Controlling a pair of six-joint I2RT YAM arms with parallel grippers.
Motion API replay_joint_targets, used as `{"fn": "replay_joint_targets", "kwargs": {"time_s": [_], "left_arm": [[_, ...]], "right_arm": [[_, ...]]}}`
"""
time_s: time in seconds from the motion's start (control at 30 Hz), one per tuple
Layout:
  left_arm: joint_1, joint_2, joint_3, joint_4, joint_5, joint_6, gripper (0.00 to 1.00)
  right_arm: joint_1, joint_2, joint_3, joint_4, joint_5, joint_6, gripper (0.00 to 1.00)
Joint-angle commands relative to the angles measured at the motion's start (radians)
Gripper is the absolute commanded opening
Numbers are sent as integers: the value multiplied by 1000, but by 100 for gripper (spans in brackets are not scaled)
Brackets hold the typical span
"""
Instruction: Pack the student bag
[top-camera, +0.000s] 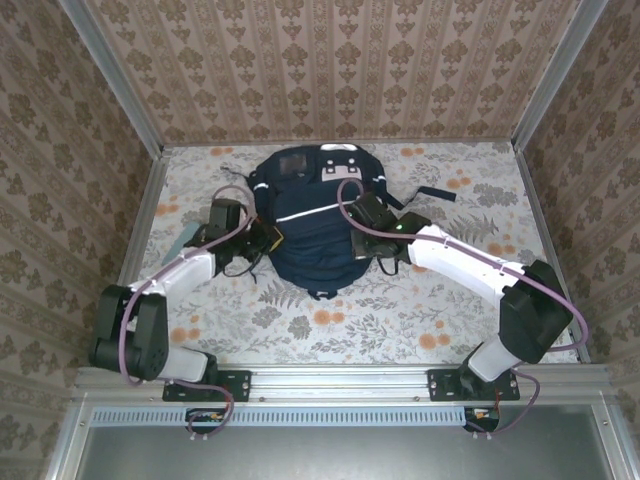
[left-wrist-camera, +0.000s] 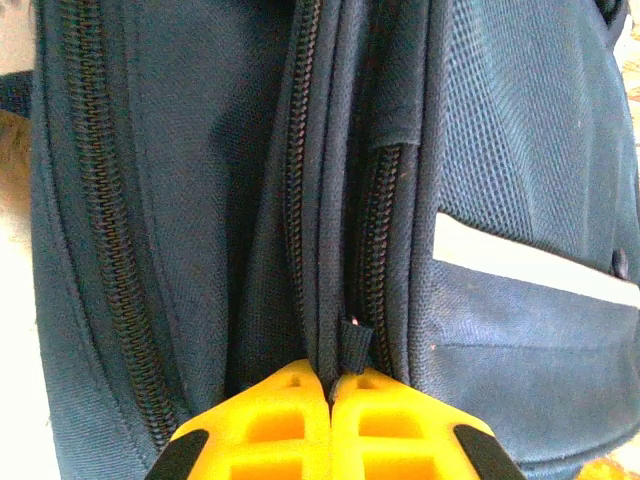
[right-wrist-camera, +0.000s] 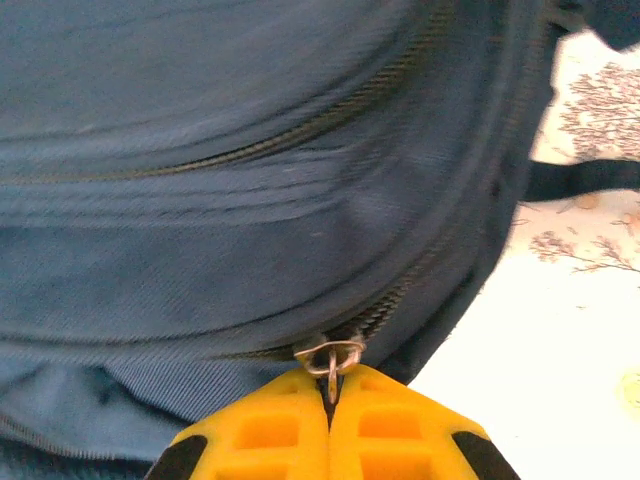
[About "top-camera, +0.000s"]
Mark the floral tablecloth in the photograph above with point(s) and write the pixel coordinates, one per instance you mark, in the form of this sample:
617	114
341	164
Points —
350	345

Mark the navy blue backpack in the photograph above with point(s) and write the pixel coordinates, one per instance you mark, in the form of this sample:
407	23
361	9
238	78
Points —
320	240

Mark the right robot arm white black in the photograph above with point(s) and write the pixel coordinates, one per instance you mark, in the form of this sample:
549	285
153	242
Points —
460	255

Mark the aluminium side rail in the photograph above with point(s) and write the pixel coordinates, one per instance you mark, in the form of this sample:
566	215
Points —
136	250
542	225

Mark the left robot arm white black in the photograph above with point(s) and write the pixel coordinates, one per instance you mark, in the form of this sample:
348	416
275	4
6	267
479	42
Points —
185	270

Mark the aluminium frame rail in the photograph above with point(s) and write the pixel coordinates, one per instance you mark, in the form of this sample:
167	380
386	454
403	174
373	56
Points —
340	385

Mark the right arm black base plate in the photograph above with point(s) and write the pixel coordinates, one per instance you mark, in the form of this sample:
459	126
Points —
440	385

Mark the aluminium corner post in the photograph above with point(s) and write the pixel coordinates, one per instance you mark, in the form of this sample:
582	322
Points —
117	75
556	75

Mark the sheet metal panel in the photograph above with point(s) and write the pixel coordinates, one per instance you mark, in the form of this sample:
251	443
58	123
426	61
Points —
325	455

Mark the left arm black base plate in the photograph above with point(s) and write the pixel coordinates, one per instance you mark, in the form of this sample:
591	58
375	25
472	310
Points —
240	385

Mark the light blue pencil case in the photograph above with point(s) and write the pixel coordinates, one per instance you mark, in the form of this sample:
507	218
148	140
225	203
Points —
175	250

